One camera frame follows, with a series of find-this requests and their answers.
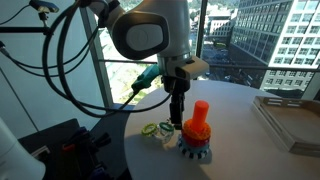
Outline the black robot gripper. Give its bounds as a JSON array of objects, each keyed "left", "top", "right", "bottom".
[{"left": 162, "top": 76, "right": 190, "bottom": 130}]

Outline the orange toy ring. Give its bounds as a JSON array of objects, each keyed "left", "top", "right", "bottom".
[{"left": 182, "top": 118, "right": 212, "bottom": 141}]

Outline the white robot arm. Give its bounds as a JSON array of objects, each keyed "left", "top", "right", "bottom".
[{"left": 80, "top": 0, "right": 193, "bottom": 130}]

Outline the black clamps pile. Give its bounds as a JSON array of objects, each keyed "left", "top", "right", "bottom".
[{"left": 62, "top": 127, "right": 114, "bottom": 180}]

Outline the white lamp shade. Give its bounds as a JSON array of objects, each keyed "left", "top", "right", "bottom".
[{"left": 0, "top": 119, "right": 46, "bottom": 180}]

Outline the orange stacking toy post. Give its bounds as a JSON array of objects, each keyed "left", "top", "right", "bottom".
[{"left": 191, "top": 100, "right": 209, "bottom": 131}]

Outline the green toy ring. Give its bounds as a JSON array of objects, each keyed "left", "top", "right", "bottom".
[{"left": 158, "top": 121, "right": 175, "bottom": 133}]

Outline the green cable connector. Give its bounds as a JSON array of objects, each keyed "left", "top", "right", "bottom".
[{"left": 131, "top": 64, "right": 160, "bottom": 93}]

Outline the clear toy ring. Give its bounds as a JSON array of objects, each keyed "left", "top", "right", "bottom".
[{"left": 150, "top": 128, "right": 174, "bottom": 145}]

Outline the yellow-green toy ring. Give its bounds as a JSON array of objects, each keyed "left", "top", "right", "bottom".
[{"left": 141, "top": 123, "right": 159, "bottom": 138}]

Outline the red toy ring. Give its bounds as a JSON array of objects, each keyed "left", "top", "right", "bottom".
[{"left": 180, "top": 132, "right": 211, "bottom": 148}]

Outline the blue toy ring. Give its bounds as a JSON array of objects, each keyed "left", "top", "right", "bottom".
[{"left": 178, "top": 138, "right": 211, "bottom": 155}]

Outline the black white striped base ring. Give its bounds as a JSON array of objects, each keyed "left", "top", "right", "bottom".
[{"left": 176, "top": 141, "right": 211, "bottom": 160}]

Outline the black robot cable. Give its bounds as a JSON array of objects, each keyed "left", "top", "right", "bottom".
[{"left": 0, "top": 0, "right": 174, "bottom": 119}]

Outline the camera on black stand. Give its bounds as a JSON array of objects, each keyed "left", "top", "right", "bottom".
[{"left": 0, "top": 0, "right": 59, "bottom": 35}]

